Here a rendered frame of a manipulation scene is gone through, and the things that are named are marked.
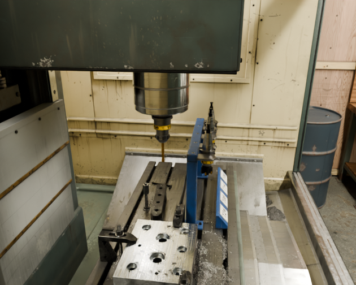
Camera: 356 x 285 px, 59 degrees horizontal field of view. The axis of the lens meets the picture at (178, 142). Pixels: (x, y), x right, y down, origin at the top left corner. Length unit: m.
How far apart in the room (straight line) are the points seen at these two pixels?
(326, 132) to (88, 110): 1.98
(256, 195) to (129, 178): 0.77
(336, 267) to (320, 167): 1.77
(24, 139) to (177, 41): 0.58
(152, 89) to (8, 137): 0.44
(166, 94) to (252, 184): 1.23
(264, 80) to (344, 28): 1.88
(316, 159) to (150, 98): 2.39
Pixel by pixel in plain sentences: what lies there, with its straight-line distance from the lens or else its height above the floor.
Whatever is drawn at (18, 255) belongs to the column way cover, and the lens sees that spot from 1.16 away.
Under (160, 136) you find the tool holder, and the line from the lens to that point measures 0.92.
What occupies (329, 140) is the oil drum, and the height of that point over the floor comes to 0.71.
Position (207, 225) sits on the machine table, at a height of 0.90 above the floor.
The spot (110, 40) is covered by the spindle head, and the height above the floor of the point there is 1.65.
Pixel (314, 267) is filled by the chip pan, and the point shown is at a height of 0.67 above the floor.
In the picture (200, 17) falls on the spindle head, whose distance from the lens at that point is 0.74.
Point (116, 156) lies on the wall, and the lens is 2.17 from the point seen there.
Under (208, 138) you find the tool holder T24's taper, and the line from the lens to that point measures 1.21.
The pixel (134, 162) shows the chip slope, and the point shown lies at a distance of 2.08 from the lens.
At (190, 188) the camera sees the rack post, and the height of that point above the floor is 1.08.
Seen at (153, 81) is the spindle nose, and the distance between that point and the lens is 0.82.
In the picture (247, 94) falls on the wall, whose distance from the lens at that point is 1.92.
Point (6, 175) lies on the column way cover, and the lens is 1.02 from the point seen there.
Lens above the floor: 1.70
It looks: 21 degrees down
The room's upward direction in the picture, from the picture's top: straight up
